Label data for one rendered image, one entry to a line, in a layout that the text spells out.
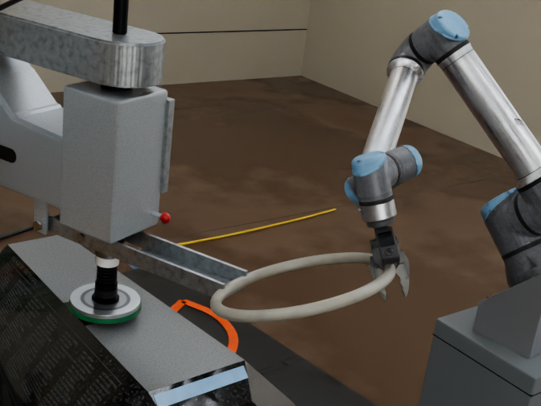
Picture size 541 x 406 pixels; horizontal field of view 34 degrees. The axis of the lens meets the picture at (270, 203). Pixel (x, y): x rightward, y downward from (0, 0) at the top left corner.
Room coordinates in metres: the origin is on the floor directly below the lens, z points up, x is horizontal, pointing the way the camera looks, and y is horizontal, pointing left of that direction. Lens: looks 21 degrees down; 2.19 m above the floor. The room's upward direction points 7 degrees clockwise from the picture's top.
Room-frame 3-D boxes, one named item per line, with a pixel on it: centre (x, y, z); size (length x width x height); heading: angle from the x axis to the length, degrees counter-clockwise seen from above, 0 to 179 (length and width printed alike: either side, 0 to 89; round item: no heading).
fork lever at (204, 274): (2.37, 0.37, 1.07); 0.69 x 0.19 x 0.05; 60
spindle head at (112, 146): (2.46, 0.53, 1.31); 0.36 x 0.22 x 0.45; 60
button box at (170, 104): (2.49, 0.35, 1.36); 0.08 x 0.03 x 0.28; 60
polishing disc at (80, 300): (2.43, 0.46, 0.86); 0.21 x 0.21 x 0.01
